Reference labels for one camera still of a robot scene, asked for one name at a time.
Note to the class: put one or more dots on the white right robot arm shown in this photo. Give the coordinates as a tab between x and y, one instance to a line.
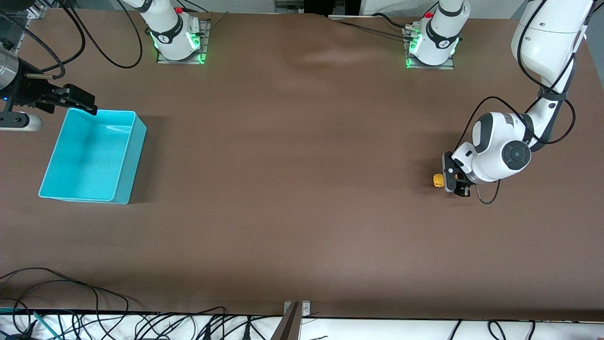
170	28

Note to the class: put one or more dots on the aluminium frame profile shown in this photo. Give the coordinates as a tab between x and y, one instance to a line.
14	33

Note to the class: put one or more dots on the teal plastic bin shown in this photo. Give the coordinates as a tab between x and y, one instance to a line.
89	160

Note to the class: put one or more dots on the yellow beetle toy car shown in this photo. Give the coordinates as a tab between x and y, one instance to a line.
439	181

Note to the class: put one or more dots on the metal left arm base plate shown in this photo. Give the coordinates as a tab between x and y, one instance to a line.
424	67

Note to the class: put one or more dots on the grey metal box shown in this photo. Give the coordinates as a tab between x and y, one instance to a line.
288	4

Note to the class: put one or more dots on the small metal bracket plate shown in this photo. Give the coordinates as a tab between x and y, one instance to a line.
304	308

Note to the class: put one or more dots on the grey metal bar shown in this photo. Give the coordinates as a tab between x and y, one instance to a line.
288	328

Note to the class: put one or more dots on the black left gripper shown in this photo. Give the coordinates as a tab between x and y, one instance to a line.
461	180

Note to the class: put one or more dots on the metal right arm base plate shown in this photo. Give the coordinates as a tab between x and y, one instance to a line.
205	35

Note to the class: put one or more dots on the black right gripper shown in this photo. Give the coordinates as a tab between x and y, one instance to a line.
27	91

